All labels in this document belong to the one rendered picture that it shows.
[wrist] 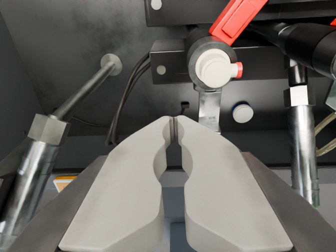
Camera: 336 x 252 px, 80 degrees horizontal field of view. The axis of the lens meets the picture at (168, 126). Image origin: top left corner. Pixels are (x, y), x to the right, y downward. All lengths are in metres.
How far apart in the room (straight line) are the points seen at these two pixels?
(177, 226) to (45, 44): 0.62
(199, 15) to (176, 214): 0.62
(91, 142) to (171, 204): 0.40
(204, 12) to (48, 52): 0.31
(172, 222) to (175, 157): 0.40
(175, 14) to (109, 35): 0.19
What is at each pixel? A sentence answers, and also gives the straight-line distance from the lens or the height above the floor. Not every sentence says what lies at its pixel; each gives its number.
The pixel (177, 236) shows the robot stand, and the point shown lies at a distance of 0.73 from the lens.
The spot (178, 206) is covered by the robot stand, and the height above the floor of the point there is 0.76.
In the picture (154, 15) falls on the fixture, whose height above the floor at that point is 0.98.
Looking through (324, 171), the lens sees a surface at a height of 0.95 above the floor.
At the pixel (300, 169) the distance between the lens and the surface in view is 0.19.
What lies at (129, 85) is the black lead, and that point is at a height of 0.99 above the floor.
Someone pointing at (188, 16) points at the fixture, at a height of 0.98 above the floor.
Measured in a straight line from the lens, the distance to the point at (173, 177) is 0.37.
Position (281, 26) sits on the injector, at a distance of 0.23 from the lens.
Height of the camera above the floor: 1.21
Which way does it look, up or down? 58 degrees down
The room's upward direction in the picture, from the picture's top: 177 degrees counter-clockwise
